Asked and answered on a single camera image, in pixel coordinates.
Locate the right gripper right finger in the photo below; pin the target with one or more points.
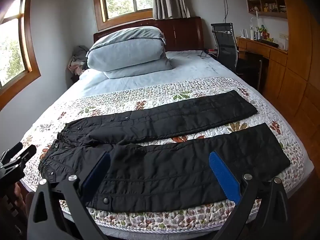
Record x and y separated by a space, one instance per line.
261 208

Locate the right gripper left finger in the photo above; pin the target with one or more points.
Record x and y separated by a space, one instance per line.
58 209

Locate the black padded pants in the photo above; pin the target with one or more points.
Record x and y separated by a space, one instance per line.
121 170

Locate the pile of clothes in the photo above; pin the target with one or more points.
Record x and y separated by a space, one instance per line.
78 62

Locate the floral quilted bedspread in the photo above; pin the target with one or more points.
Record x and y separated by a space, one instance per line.
176 223

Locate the wooden wardrobe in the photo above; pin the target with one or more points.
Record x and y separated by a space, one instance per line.
298 98

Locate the wooden desk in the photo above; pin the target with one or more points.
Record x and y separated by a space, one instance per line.
263 66

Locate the folded light blue duvet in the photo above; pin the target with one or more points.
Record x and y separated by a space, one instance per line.
129 52

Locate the black office chair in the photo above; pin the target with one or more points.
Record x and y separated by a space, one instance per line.
227 50

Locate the light blue bed sheet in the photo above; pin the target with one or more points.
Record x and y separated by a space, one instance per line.
188 65

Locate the dark wooden headboard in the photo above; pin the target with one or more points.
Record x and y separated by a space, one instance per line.
180 33

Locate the grey curtain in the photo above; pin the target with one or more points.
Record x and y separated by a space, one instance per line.
165 9

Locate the wooden wall shelf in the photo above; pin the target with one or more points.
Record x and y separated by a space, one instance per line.
269 8

